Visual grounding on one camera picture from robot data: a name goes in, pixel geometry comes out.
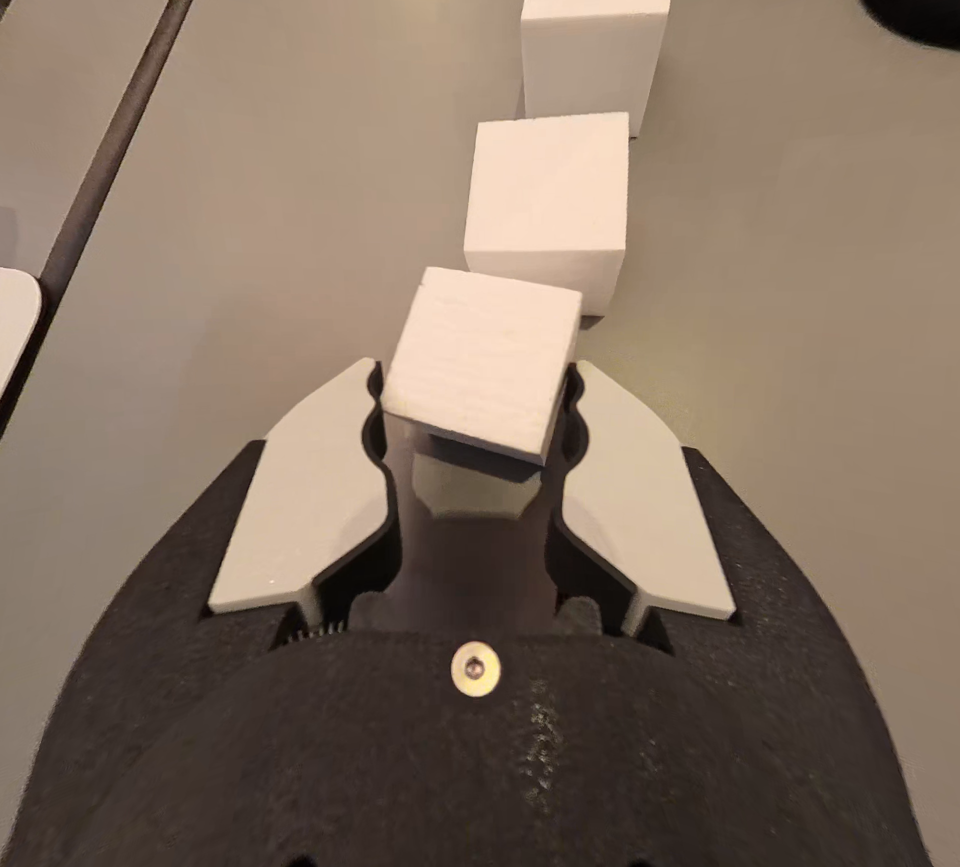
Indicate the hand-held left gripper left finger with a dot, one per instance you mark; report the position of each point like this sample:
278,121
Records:
307,499

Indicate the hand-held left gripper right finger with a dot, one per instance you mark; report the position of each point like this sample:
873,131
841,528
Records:
645,514

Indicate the white document stand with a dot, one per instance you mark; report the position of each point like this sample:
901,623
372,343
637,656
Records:
15,327

